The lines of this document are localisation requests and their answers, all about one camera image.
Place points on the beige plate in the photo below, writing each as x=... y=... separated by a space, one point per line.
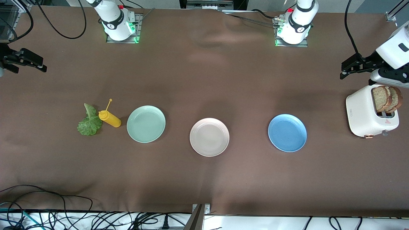
x=209 y=137

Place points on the green plate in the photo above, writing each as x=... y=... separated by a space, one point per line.
x=146 y=124

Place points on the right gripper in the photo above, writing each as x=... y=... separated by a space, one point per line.
x=7 y=58

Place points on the white toaster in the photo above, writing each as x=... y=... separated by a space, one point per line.
x=361 y=115

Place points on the grey left arm base plate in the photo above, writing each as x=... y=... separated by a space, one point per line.
x=305 y=44

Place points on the brown table cloth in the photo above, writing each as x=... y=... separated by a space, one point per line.
x=204 y=80

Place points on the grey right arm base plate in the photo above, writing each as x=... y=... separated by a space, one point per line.
x=110 y=40

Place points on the aluminium frame rail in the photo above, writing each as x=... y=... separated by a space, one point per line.
x=19 y=7
x=390 y=16

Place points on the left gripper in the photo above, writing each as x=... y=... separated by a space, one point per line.
x=370 y=61

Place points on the yellow squeeze bottle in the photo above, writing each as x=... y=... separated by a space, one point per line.
x=110 y=118

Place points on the grey metal bracket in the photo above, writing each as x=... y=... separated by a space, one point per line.
x=198 y=217

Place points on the blue plate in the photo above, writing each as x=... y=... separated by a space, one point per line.
x=287 y=133

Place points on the black power plug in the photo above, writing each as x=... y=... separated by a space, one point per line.
x=165 y=223

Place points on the green lettuce leaf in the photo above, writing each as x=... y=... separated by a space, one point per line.
x=89 y=126

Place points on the brown bread slice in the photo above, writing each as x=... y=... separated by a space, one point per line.
x=380 y=97
x=397 y=97

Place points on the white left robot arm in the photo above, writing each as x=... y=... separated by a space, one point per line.
x=298 y=25

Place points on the black equipment box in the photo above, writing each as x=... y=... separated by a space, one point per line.
x=239 y=3

